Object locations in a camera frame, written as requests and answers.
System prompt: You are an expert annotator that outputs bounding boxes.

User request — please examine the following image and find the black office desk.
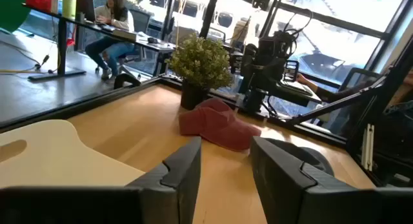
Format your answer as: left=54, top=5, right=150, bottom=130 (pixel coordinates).
left=22, top=3, right=177, bottom=81

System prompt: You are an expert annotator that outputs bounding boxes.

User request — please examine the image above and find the black table frame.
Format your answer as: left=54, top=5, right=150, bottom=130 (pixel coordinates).
left=0, top=33, right=413, bottom=189

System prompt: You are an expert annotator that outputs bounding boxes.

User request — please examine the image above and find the person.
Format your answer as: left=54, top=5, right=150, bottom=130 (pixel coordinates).
left=296, top=67, right=413, bottom=150
left=84, top=0, right=136, bottom=81

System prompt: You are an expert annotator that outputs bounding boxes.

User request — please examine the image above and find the potted green plant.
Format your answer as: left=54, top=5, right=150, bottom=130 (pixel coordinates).
left=166, top=32, right=234, bottom=111

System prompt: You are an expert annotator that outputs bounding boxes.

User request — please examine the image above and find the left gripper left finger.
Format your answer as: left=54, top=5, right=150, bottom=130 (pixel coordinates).
left=125, top=136, right=203, bottom=224

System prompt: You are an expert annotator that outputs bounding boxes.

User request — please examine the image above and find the green board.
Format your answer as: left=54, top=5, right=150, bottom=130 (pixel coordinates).
left=0, top=0, right=32, bottom=33

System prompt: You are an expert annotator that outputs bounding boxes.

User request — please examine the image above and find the black side desk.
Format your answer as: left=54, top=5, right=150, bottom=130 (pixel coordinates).
left=267, top=78, right=323, bottom=108

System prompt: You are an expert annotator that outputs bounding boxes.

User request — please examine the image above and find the dark laptop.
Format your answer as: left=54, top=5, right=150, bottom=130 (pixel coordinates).
left=76, top=0, right=97, bottom=23

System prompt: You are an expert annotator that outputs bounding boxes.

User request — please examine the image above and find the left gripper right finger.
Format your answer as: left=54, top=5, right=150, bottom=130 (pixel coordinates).
left=250, top=136, right=377, bottom=224

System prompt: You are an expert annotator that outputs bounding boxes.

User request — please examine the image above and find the yellow-green cylinder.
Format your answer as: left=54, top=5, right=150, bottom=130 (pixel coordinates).
left=61, top=0, right=77, bottom=20

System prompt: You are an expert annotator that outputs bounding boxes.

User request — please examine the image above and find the white metal bracket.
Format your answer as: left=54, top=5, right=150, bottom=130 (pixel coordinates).
left=361, top=123, right=375, bottom=172

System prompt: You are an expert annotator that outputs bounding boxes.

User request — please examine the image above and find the white plastic bin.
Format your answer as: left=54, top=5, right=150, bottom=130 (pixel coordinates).
left=0, top=119, right=146, bottom=189

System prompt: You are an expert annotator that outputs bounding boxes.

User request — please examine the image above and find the floor cable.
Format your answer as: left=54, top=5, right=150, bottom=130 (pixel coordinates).
left=0, top=39, right=62, bottom=75

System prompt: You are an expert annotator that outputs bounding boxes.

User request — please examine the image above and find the red cap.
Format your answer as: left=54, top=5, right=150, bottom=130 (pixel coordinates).
left=178, top=97, right=262, bottom=152

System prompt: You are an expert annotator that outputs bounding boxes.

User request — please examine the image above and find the white book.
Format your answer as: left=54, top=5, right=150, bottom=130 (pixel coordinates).
left=111, top=28, right=138, bottom=41

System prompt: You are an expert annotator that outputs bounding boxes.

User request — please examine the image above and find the red box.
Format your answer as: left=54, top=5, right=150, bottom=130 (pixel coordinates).
left=25, top=0, right=54, bottom=14

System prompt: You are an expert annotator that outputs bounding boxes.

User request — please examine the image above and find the beige jug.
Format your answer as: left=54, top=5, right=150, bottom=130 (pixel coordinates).
left=230, top=19, right=251, bottom=49

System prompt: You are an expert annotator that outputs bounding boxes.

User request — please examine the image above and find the black curved bracket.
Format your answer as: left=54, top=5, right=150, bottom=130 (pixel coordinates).
left=113, top=73, right=142, bottom=89

